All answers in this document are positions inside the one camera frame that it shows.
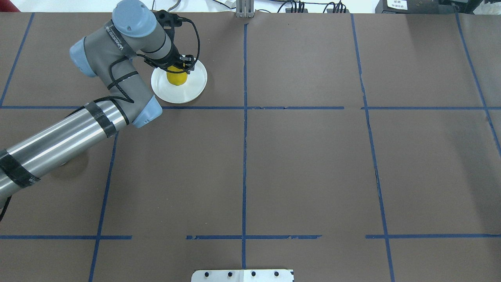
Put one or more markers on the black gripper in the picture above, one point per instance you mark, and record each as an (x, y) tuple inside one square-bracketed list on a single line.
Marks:
[(175, 59)]

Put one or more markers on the yellow lemon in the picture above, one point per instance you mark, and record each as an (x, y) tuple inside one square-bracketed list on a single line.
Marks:
[(176, 76)]

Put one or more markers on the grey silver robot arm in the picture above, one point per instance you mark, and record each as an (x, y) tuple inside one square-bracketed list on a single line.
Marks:
[(133, 31)]

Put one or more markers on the white round plate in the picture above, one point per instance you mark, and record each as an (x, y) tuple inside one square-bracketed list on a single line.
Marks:
[(178, 94)]

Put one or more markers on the black box white label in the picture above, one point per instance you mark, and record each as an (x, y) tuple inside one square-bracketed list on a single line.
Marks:
[(413, 7)]

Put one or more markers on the grey metal camera stand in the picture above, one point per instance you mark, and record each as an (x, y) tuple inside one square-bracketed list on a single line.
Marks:
[(245, 8)]

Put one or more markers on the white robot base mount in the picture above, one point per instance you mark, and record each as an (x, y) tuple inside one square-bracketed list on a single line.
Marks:
[(244, 275)]

